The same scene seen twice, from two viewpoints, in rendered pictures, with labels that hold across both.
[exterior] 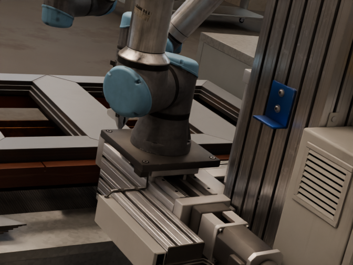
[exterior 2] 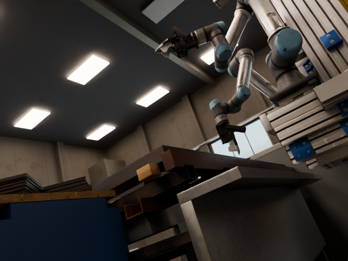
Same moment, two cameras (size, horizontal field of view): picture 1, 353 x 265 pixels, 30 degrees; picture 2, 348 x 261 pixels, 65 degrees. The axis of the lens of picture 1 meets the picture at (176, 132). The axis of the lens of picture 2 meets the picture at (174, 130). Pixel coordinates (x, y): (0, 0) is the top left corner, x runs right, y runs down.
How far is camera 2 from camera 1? 1.70 m
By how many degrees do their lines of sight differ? 48
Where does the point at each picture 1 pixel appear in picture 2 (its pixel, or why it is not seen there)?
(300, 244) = not seen: outside the picture
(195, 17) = (247, 77)
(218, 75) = not seen: hidden behind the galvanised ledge
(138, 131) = (289, 80)
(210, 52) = not seen: hidden behind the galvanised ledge
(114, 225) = (341, 82)
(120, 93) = (289, 39)
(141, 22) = (274, 16)
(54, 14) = (227, 45)
